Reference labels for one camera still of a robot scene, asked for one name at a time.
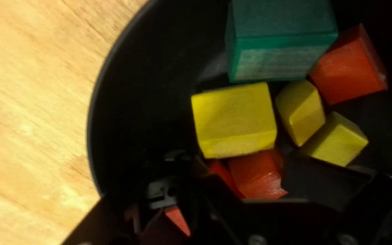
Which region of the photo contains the red wooden block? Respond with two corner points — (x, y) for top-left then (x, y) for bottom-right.
(307, 23), (389, 106)
(207, 148), (288, 201)
(163, 205), (193, 238)

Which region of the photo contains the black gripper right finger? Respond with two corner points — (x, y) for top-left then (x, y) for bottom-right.
(281, 152), (392, 245)

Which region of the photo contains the large yellow wooden block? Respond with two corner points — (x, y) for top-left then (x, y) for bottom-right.
(189, 80), (279, 160)

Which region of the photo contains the black bowl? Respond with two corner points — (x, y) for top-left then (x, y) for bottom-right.
(85, 0), (392, 215)

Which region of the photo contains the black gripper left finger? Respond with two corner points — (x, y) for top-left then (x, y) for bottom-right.
(61, 151), (242, 245)

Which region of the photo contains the large green wooden block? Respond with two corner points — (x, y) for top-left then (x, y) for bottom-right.
(224, 0), (339, 84)

